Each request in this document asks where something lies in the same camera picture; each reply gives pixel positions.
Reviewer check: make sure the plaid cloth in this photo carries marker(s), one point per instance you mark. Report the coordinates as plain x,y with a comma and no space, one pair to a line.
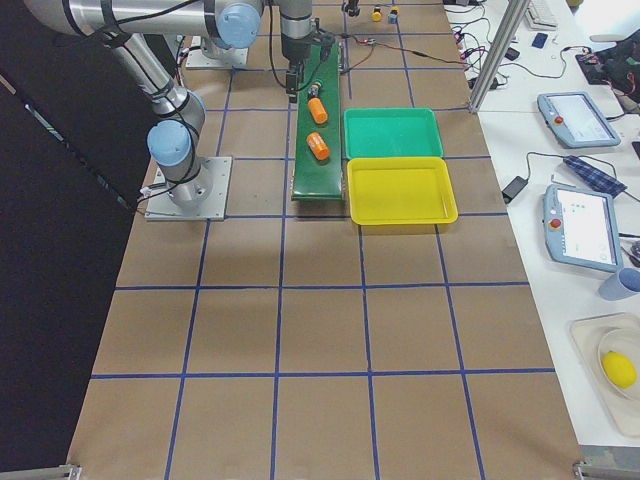
595,178

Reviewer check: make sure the green conveyor belt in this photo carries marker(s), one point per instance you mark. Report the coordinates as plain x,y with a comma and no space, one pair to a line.
315,179

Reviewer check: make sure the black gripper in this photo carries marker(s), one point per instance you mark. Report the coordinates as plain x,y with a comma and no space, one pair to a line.
294,48

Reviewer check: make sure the yellow push button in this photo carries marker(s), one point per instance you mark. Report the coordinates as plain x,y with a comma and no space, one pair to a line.
392,17
376,15

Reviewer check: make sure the yellow push button upper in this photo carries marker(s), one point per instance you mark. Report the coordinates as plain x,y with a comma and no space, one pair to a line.
376,15

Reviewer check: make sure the plain orange cylinder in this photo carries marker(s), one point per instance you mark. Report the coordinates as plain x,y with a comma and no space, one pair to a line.
317,110

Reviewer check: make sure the far teach pendant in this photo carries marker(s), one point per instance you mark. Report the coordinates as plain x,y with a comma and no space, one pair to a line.
576,121

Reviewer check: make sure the green plastic tray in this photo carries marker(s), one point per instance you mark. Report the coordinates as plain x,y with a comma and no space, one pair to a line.
391,132

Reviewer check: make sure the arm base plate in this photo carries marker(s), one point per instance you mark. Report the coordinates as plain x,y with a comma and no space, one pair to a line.
203,54
203,198

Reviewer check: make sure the yellow push button lower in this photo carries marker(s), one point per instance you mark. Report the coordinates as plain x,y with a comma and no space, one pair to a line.
392,17

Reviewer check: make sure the black power adapter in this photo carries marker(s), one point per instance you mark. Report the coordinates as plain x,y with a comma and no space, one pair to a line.
513,189

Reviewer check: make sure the blue cup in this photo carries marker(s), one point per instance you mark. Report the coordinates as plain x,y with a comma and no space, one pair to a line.
621,285

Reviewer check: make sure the yellow plastic tray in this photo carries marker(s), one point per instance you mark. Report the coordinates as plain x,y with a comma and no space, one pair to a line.
400,191

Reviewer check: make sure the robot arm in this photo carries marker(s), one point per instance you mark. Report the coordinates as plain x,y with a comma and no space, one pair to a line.
235,25
187,179

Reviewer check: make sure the aluminium frame post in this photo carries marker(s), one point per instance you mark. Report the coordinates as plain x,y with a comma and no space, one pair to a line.
507,28

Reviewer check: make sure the beige tray with bowl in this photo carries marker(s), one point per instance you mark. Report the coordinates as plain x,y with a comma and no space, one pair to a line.
608,347

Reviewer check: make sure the teach pendant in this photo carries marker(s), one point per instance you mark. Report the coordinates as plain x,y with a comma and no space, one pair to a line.
580,228
576,121

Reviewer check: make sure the yellow lemon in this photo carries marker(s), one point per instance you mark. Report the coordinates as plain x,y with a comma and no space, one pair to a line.
619,369

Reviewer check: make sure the orange cylinder with white text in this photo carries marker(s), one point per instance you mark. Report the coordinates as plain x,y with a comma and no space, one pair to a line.
318,146

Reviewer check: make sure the near teach pendant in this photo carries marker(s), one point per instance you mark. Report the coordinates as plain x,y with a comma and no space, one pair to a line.
580,228

